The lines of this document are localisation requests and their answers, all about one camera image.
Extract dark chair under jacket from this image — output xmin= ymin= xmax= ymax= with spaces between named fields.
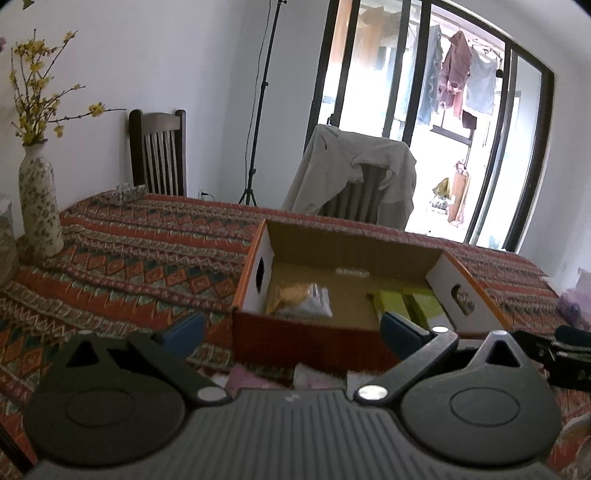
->
xmin=318 ymin=164 xmax=386 ymax=224

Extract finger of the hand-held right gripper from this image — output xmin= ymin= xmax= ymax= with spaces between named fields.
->
xmin=512 ymin=325 xmax=591 ymax=393

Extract black light stand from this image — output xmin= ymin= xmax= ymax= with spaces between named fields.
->
xmin=238 ymin=0 xmax=289 ymax=206

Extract beige patterned bag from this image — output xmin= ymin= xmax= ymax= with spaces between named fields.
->
xmin=0 ymin=194 xmax=19 ymax=287

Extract clear snack bag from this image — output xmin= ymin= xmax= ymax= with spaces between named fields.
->
xmin=265 ymin=282 xmax=319 ymax=318

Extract maroon hanging jacket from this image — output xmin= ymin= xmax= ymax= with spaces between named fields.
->
xmin=436 ymin=30 xmax=472 ymax=118

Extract dark wooden slatted chair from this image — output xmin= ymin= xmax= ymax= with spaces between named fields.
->
xmin=128 ymin=109 xmax=187 ymax=197

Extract orange cardboard box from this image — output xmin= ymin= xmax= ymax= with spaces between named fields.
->
xmin=232 ymin=219 xmax=511 ymax=374

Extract clear white snack packet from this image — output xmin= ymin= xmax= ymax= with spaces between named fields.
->
xmin=293 ymin=362 xmax=348 ymax=393

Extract purple plastic pack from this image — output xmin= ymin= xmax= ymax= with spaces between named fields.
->
xmin=556 ymin=268 xmax=591 ymax=330

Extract black framed sliding glass door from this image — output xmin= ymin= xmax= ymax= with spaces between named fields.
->
xmin=305 ymin=0 xmax=555 ymax=254

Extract blue hanging shirt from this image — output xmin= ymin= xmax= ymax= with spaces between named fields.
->
xmin=418 ymin=25 xmax=444 ymax=125

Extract beige jacket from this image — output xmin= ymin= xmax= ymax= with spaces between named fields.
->
xmin=281 ymin=124 xmax=417 ymax=230

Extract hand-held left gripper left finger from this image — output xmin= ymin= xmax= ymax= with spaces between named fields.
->
xmin=60 ymin=313 xmax=232 ymax=408

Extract light blue hanging t-shirt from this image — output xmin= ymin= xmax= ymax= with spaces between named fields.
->
xmin=464 ymin=51 xmax=499 ymax=116

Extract pink snack packet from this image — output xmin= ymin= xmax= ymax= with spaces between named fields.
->
xmin=226 ymin=364 xmax=296 ymax=394

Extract floral ceramic vase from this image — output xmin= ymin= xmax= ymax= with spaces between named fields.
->
xmin=18 ymin=138 xmax=64 ymax=259

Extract yellow flower branches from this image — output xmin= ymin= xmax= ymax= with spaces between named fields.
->
xmin=9 ymin=28 xmax=126 ymax=146

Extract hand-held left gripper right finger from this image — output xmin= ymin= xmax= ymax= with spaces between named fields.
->
xmin=353 ymin=311 xmax=532 ymax=409

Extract beige hanging shirt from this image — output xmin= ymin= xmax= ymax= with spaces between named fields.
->
xmin=360 ymin=4 xmax=402 ymax=70

